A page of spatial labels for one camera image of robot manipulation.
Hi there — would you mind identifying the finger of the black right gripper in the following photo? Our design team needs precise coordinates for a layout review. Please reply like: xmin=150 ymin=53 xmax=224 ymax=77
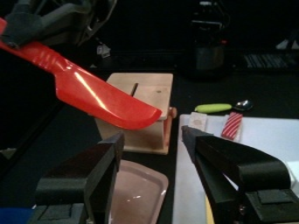
xmin=0 ymin=5 xmax=44 ymax=50

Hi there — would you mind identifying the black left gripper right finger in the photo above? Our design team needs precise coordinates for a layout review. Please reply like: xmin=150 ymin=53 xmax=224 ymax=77
xmin=180 ymin=125 xmax=299 ymax=224

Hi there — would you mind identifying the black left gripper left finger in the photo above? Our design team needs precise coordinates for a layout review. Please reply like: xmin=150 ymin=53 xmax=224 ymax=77
xmin=27 ymin=132 xmax=127 ymax=224

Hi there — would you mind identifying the red plastic toy knife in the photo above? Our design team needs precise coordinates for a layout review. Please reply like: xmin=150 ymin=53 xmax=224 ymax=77
xmin=0 ymin=17 xmax=164 ymax=130

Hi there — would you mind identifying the white cutting board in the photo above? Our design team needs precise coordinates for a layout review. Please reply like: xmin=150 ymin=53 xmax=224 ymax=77
xmin=172 ymin=114 xmax=299 ymax=224

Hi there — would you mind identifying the pink plastic tray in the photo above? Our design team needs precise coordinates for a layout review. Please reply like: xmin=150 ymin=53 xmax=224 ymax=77
xmin=108 ymin=159 xmax=170 ymax=224

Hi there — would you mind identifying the red striped shrimp topping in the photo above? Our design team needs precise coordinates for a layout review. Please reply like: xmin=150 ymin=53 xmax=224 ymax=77
xmin=220 ymin=111 xmax=244 ymax=140

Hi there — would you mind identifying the wooden box with slot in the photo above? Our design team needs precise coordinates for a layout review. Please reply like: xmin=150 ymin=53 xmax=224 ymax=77
xmin=95 ymin=73 xmax=179 ymax=156

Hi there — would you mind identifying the green-handled metal spoon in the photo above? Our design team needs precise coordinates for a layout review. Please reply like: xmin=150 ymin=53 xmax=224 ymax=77
xmin=194 ymin=100 xmax=255 ymax=115

